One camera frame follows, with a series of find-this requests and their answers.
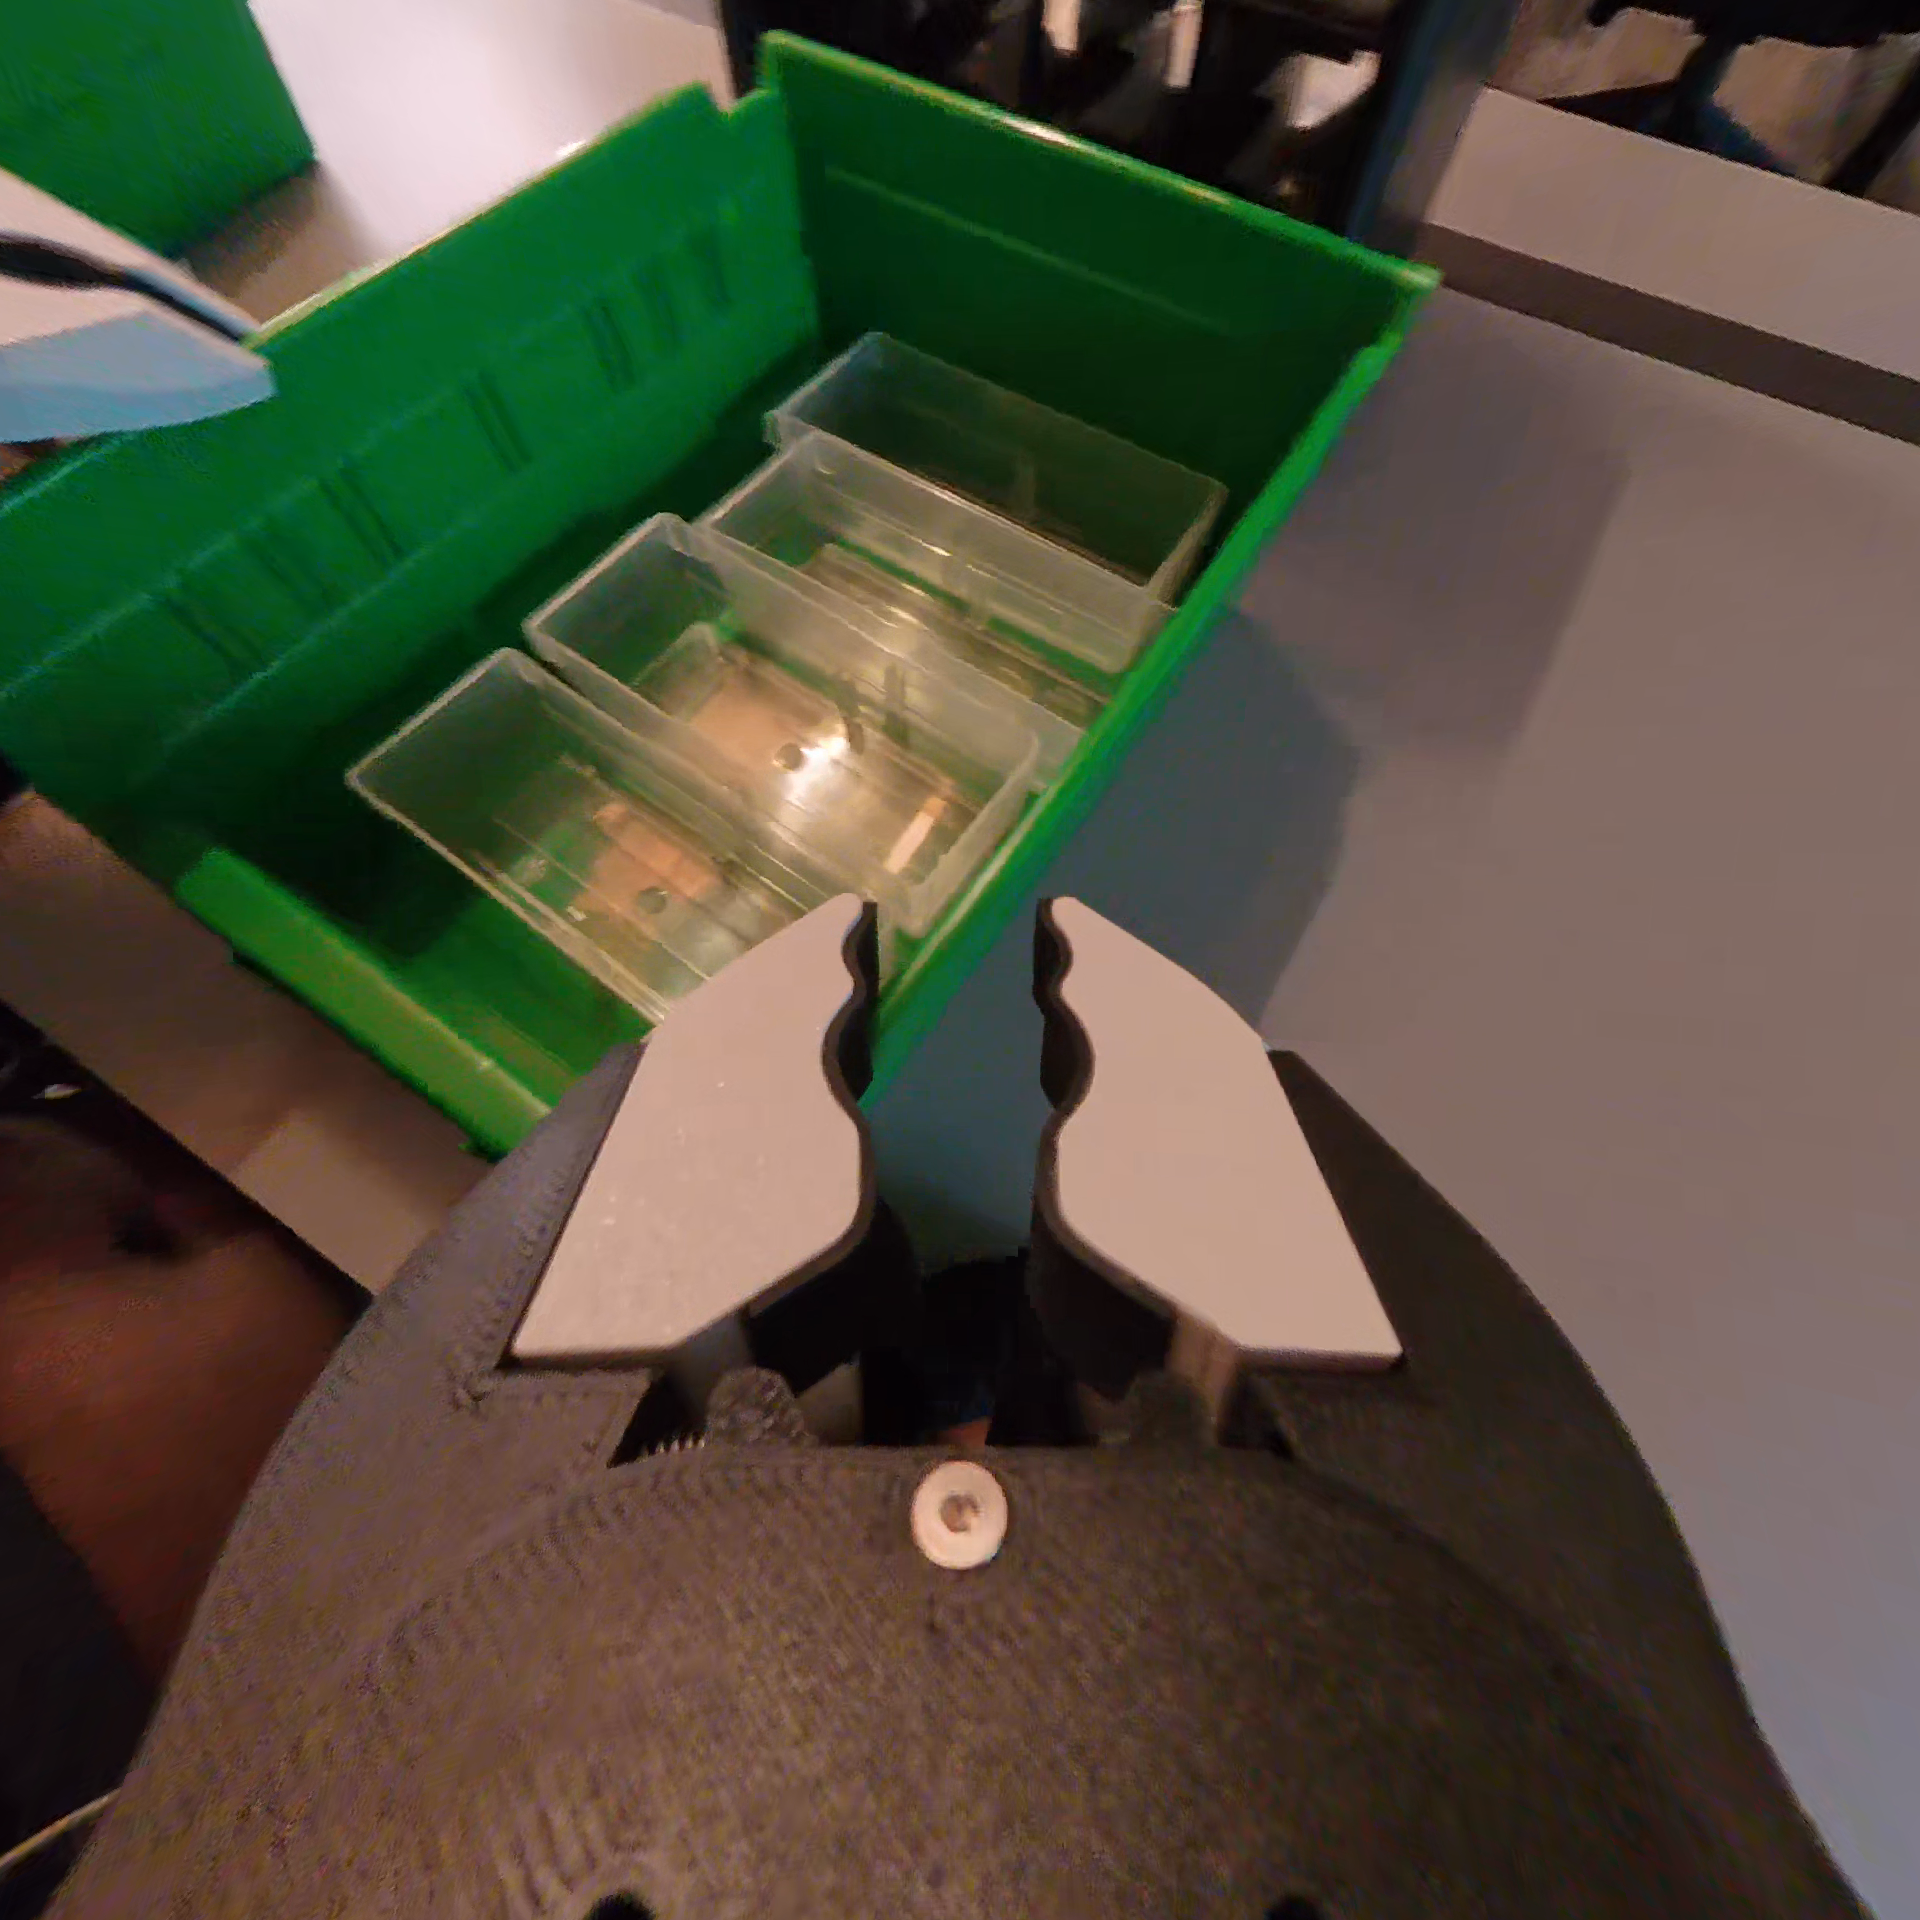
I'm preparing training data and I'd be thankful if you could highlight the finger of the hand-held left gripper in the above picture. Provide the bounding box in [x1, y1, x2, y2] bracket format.
[0, 282, 282, 448]
[0, 164, 260, 346]

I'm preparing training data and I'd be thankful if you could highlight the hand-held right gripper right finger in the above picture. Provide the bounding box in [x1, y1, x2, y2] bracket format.
[1031, 896, 1405, 1426]

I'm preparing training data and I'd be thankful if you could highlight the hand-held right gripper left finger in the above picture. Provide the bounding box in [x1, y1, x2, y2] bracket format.
[510, 896, 880, 1373]

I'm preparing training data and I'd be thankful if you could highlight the green plastic storage bin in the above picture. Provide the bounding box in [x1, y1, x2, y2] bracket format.
[0, 33, 1442, 1162]
[0, 0, 318, 257]

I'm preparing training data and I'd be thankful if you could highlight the clear plastic drawer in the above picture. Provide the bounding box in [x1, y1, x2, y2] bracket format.
[525, 514, 1039, 935]
[698, 435, 1175, 753]
[765, 333, 1232, 607]
[346, 648, 903, 1025]

